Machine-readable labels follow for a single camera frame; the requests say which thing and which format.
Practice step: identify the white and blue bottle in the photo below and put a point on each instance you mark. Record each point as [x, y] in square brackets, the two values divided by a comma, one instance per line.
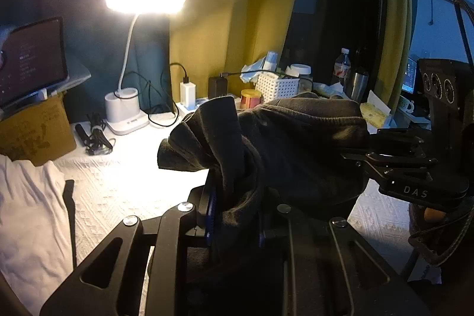
[271, 60]

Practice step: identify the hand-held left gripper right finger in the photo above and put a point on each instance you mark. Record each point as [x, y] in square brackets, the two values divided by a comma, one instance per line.
[281, 227]

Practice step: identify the dark tablet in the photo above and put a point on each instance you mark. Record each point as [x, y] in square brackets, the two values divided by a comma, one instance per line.
[33, 57]

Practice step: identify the black charger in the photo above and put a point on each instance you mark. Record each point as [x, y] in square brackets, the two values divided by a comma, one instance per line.
[217, 88]

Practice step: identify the grey tablet stand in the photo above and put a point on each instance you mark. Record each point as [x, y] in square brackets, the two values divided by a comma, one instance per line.
[79, 73]

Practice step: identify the red candle jar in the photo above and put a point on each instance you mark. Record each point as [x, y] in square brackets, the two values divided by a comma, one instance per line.
[250, 99]

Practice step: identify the brown cardboard box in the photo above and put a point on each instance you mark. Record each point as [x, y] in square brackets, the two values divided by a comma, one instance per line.
[37, 131]

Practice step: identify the yellow curtain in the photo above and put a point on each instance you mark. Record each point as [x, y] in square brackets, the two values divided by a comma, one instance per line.
[229, 5]
[398, 5]

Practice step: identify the white textured blanket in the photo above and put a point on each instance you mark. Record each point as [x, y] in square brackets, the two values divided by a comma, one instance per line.
[129, 171]

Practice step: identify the steel tumbler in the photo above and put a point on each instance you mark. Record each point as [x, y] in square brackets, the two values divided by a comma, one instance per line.
[357, 86]

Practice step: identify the white cloth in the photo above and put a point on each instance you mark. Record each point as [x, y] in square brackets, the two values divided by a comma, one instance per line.
[29, 227]

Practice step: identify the clear jar with white lid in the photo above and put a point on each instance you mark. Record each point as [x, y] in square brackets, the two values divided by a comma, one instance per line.
[300, 70]

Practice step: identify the white charger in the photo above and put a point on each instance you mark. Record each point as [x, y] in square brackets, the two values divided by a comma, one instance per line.
[187, 95]

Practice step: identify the clear water bottle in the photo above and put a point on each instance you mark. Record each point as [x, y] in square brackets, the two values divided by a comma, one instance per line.
[342, 68]

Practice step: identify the white perforated basket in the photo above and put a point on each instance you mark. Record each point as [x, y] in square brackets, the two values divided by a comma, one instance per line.
[276, 86]

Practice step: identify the white power strip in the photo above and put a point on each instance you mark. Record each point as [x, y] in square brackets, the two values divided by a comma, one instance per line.
[185, 112]

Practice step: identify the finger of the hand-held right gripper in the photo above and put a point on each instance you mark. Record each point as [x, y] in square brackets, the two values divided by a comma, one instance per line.
[392, 159]
[398, 137]

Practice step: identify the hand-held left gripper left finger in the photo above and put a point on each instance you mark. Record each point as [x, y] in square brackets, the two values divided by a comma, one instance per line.
[211, 216]

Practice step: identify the soft tissue pack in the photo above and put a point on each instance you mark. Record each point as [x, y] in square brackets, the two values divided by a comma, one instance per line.
[326, 90]

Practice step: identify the computer monitor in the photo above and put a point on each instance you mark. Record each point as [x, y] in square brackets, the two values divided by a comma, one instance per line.
[410, 77]

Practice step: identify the white mug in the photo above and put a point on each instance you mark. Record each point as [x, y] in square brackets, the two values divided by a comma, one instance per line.
[405, 104]

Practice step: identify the yellow tissue box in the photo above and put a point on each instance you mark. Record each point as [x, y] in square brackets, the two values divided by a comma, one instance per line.
[374, 112]

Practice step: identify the brown t-shirt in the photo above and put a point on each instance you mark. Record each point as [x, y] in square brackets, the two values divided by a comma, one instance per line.
[296, 153]

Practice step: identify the white desk lamp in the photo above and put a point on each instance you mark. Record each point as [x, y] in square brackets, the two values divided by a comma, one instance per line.
[122, 112]

